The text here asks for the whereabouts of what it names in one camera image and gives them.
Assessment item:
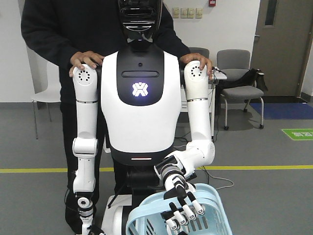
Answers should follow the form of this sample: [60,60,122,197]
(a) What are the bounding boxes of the light blue plastic basket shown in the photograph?
[126,183,232,235]

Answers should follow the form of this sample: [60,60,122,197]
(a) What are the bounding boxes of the white humanoid robot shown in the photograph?
[72,0,215,235]

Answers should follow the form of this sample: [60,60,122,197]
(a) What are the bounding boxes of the grey office chair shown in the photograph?
[189,47,209,58]
[217,49,264,130]

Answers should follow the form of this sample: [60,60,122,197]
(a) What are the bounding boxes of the white plastic chair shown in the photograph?
[32,62,61,139]

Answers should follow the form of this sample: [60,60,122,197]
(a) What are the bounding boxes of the person in dark clothes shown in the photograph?
[21,0,213,235]

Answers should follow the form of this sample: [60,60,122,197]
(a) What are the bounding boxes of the brown door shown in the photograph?
[251,0,313,97]

